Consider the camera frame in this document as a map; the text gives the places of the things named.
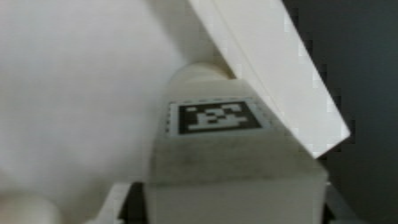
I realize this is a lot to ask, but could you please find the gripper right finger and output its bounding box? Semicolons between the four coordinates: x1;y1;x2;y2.
324;190;370;224

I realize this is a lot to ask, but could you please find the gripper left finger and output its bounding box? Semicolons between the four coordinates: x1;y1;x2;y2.
85;182;148;224

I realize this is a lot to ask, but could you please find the white table leg with tag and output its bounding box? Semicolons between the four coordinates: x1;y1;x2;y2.
144;63;327;224

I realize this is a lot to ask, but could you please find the white square table top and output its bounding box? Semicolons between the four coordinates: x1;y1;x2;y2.
0;0;350;224

